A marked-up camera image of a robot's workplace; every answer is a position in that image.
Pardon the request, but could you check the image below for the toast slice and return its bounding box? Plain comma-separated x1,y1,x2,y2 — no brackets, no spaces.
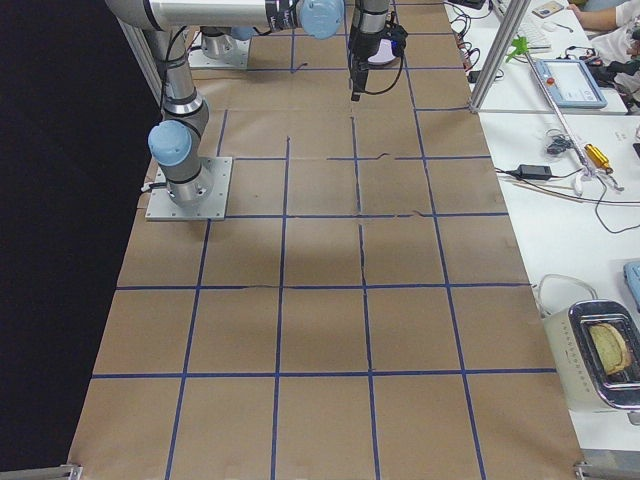
589,323,632,375

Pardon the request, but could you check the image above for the teach pendant tablet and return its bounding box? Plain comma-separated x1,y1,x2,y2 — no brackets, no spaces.
537,59,607,109

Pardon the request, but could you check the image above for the purple plate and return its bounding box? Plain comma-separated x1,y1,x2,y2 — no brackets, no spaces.
368,39,397,69

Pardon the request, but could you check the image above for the person at desk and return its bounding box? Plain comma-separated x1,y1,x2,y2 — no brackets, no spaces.
567,0,639,63

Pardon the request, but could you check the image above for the white toaster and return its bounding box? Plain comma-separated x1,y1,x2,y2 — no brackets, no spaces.
542,299,639,415

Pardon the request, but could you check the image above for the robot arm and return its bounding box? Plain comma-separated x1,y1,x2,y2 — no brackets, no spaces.
200,26,254,59
106,1,345,207

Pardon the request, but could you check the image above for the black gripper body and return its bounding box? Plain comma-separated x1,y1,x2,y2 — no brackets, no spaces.
348,33,371,93

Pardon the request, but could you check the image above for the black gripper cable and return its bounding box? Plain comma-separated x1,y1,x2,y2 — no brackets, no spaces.
363,14,406,96

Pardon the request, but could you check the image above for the brown paper table cover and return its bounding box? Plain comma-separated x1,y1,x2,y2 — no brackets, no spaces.
69,1,580,479

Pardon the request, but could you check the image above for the yellow tool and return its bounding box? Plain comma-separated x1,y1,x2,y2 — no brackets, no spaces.
584,143,613,174

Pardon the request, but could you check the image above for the black power adapter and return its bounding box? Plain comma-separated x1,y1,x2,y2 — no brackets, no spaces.
516,164,553,181

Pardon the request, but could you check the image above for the aluminium frame post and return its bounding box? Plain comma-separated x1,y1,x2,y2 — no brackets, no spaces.
469,0,530,113

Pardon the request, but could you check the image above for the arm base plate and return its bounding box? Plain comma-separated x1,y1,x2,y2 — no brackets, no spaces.
145,157,233,221
189,36,251,70

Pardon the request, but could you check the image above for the long metal rod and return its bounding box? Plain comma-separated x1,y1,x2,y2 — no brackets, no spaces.
521,38,596,178

